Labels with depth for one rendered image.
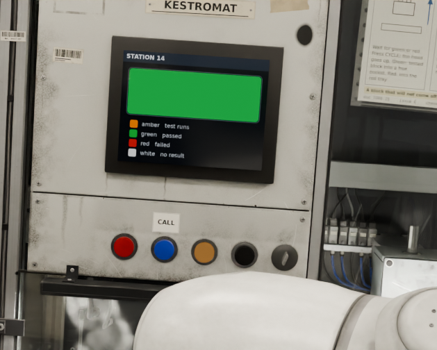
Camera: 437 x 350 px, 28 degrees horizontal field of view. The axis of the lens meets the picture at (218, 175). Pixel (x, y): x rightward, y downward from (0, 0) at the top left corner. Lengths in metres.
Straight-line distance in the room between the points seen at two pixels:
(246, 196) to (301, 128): 0.13
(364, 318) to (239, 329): 0.10
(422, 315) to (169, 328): 0.21
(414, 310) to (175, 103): 0.70
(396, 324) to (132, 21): 0.77
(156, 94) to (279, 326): 0.65
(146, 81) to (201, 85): 0.08
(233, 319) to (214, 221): 0.61
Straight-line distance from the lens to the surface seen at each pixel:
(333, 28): 1.31
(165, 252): 1.30
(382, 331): 0.64
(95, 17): 1.30
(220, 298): 0.71
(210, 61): 1.26
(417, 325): 0.63
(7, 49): 1.33
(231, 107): 1.26
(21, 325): 1.38
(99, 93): 1.30
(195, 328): 0.71
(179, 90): 1.26
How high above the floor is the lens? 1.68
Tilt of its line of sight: 6 degrees down
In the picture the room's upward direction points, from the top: 4 degrees clockwise
